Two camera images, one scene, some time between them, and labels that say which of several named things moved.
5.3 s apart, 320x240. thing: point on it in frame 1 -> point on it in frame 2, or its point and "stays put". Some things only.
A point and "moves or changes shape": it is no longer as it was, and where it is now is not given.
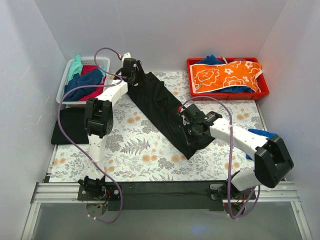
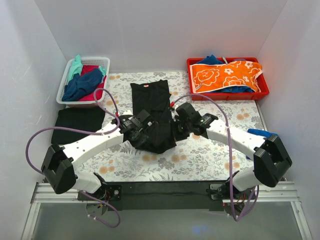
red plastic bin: [229, 96] stays put
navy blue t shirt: [92, 77] stays put
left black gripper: [138, 71] -> [139, 130]
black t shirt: [160, 106] moves or changes shape
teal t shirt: [76, 67] stays put
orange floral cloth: [205, 76] stays put
